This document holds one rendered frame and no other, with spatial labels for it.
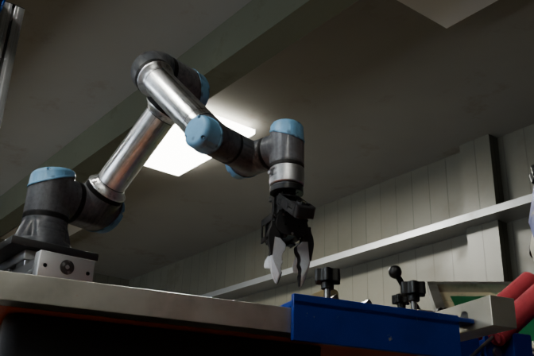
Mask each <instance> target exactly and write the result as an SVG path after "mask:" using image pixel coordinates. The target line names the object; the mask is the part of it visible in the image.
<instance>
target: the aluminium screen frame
mask: <svg viewBox="0 0 534 356"><path fill-rule="evenodd" d="M0 305H2V306H10V307H17V308H31V309H38V310H46V311H52V312H66V313H73V314H80V315H94V316H102V317H108V318H115V319H129V320H137V321H144V322H151V323H164V324H172V325H179V326H186V327H200V328H207V329H214V330H221V331H235V332H242V333H250V334H257V335H270V336H277V337H285V338H291V309H292V308H287V307H280V306H273V305H267V304H255V303H249V302H242V301H237V300H224V299H218V298H212V297H205V296H193V295H188V294H181V293H174V292H163V291H157V290H150V289H143V288H132V287H126V286H119V285H112V284H101V283H95V282H88V281H77V280H70V279H64V278H58V277H46V276H39V275H33V274H27V273H15V272H9V271H2V270H0Z"/></svg>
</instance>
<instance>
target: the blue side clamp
mask: <svg viewBox="0 0 534 356"><path fill-rule="evenodd" d="M281 307H287V308H292V309H291V341H294V342H308V343H315V344H323V345H330V346H344V347H351V348H358V349H366V350H379V351H387V352H394V353H402V354H415V355H423V356H462V354H461V343H460V333H459V317H458V316H457V315H448V314H443V313H437V312H430V311H420V310H414V309H407V308H397V307H390V306H385V305H379V304H368V303H362V302H355V301H349V300H339V299H332V298H326V297H321V296H309V295H304V294H297V293H293V294H292V300H291V301H289V302H287V303H285V304H282V305H281Z"/></svg>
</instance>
